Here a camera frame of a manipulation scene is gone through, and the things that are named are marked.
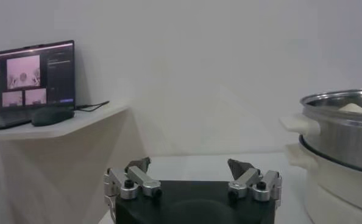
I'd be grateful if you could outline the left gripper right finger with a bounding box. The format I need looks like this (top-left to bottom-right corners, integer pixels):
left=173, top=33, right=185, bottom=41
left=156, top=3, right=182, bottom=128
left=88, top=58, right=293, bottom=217
left=227, top=158, right=283, bottom=202

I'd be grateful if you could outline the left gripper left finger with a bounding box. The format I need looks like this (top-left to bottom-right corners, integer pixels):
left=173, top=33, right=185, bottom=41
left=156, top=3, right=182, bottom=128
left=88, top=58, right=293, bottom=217
left=103, top=156, right=163, bottom=201

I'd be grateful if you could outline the white steamed baozi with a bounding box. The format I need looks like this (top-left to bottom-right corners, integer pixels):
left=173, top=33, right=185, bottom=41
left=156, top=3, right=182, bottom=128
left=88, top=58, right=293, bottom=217
left=338, top=102, right=362, bottom=115

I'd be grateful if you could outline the stainless steel steamer basket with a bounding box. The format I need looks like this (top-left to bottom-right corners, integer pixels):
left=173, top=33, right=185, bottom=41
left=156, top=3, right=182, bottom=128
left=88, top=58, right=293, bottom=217
left=279, top=88, right=362, bottom=176

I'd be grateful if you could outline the white side table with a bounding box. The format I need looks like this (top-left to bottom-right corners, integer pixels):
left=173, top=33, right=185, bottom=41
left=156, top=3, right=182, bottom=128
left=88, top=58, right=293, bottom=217
left=0, top=103, right=145, bottom=224

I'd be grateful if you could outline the cream electric cooking pot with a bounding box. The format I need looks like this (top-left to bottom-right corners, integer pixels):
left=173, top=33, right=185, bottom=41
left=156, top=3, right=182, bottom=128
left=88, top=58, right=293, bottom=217
left=285, top=135, right=362, bottom=224

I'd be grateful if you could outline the black computer mouse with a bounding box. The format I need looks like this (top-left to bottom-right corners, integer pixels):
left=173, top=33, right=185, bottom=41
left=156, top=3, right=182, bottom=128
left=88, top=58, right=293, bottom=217
left=31, top=107, right=75, bottom=127

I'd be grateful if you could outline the black laptop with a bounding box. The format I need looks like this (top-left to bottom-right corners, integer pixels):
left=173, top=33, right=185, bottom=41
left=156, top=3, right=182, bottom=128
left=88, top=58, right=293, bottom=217
left=0, top=40, right=76, bottom=131

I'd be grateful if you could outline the black laptop cable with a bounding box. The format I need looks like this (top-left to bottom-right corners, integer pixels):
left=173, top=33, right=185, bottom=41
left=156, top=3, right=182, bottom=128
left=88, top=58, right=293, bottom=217
left=75, top=100, right=110, bottom=112

